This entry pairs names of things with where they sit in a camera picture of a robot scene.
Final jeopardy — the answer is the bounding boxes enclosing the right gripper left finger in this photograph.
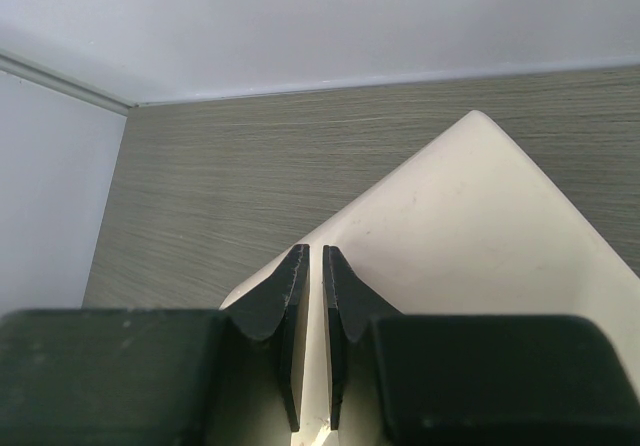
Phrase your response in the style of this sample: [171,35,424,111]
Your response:
[227,244,310,432]

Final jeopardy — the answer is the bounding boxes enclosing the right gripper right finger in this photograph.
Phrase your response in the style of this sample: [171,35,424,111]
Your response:
[322,245,400,429]

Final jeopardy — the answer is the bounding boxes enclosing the cream cylindrical drawer organizer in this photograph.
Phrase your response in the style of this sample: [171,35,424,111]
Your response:
[208,111,639,445]

